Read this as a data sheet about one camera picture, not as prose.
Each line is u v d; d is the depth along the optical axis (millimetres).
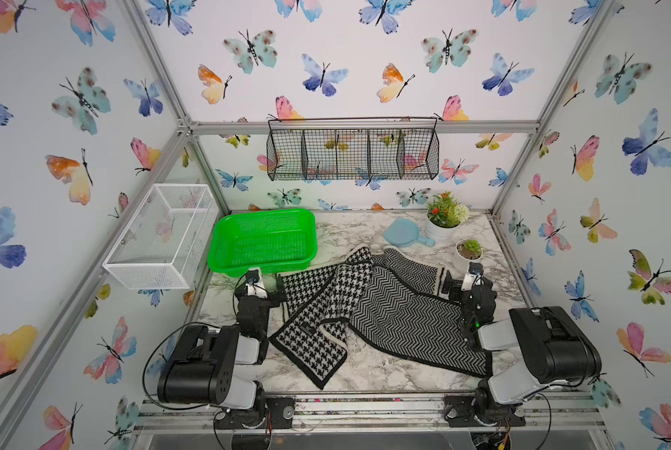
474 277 765
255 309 682
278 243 1109
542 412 753
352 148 982
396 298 887
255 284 751
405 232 1145
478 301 803
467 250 982
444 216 986
